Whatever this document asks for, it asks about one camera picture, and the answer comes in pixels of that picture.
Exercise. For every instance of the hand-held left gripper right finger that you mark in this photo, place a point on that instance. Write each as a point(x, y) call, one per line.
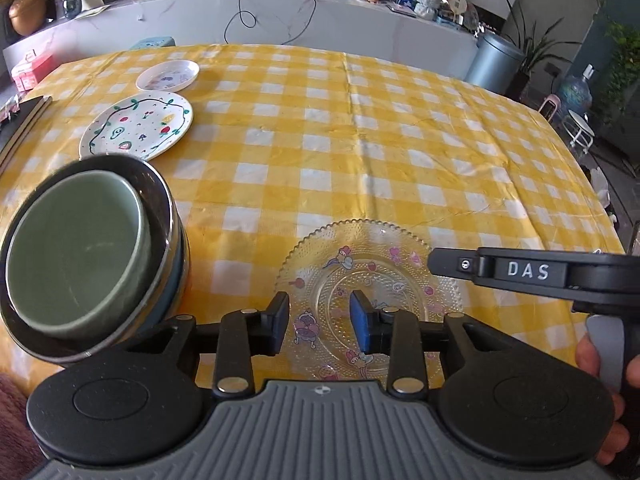
point(360, 322)

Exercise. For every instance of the teal stool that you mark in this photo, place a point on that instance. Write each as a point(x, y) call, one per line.
point(152, 42)

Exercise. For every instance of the pale green ceramic bowl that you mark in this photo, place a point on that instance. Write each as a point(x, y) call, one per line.
point(75, 250)

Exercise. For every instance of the small white cartoon plate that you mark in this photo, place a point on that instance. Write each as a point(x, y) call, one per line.
point(167, 76)

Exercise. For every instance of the pink storage box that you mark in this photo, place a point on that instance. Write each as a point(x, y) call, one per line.
point(35, 70)

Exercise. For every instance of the blue steel-lined bowl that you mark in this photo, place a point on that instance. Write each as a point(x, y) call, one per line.
point(160, 195)

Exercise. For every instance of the grey trash can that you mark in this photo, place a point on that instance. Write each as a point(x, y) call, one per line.
point(492, 62)

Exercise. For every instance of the teddy bear in cup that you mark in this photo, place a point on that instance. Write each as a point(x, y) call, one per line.
point(427, 6)

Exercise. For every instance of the blue water jug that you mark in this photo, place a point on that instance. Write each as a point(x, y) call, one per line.
point(575, 92)

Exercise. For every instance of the copper vase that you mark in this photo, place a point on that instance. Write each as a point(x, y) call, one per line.
point(27, 15)

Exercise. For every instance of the potted snake plant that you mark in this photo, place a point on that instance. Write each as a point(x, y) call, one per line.
point(535, 52)

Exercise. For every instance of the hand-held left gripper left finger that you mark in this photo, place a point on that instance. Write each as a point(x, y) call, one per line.
point(280, 321)

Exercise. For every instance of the white round stool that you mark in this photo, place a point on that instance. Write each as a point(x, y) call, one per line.
point(579, 127)

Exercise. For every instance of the white plastic bag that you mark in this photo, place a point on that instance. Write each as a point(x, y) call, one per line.
point(600, 185)

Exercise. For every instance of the leafy green plant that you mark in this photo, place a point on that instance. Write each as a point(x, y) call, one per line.
point(620, 70)

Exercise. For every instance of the white marble television cabinet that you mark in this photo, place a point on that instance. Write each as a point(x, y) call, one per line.
point(300, 15)

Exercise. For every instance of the white fruit-print plate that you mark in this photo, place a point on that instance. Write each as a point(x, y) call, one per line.
point(137, 127)

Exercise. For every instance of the clear glass cartoon plate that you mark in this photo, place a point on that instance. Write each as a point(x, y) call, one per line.
point(400, 280)

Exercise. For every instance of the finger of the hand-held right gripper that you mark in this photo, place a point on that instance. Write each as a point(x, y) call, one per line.
point(452, 265)

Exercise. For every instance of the round hand fan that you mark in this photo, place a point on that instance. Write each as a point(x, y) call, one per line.
point(457, 0)

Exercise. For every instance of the yellow checked tablecloth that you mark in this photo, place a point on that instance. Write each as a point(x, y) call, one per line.
point(350, 160)

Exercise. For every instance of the decorated display plate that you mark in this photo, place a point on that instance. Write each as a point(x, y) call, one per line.
point(473, 17)

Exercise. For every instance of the person's right hand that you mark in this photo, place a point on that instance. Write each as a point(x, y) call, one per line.
point(587, 355)

